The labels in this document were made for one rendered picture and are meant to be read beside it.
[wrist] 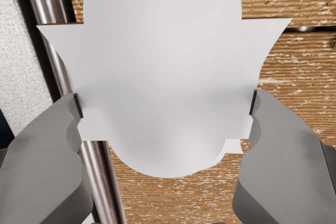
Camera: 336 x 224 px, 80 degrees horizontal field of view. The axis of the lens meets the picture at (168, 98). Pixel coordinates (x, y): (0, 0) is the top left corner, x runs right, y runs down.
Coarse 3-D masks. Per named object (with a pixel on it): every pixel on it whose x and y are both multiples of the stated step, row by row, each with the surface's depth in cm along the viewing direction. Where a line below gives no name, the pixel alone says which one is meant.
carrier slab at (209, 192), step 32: (288, 32) 23; (320, 32) 23; (288, 64) 24; (320, 64) 24; (288, 96) 26; (320, 96) 26; (320, 128) 28; (224, 160) 32; (128, 192) 36; (160, 192) 36; (192, 192) 36; (224, 192) 36
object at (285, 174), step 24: (264, 96) 10; (264, 120) 9; (288, 120) 9; (264, 144) 7; (288, 144) 7; (312, 144) 7; (240, 168) 7; (264, 168) 7; (288, 168) 6; (312, 168) 6; (240, 192) 6; (264, 192) 6; (288, 192) 6; (312, 192) 6; (240, 216) 7; (264, 216) 6; (288, 216) 5; (312, 216) 5
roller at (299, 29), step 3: (285, 27) 24; (288, 27) 24; (291, 27) 24; (294, 27) 24; (297, 27) 23; (300, 27) 23; (303, 27) 23; (306, 27) 23; (309, 27) 23; (312, 27) 23; (315, 27) 24; (285, 30) 24; (288, 30) 24; (291, 30) 24; (294, 30) 24; (297, 30) 24; (300, 30) 23; (303, 30) 23; (306, 30) 23; (309, 30) 23; (312, 30) 24
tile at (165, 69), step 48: (96, 0) 10; (144, 0) 10; (192, 0) 10; (240, 0) 10; (96, 48) 11; (144, 48) 11; (192, 48) 11; (240, 48) 11; (96, 96) 12; (144, 96) 12; (192, 96) 12; (240, 96) 12; (144, 144) 14; (192, 144) 14
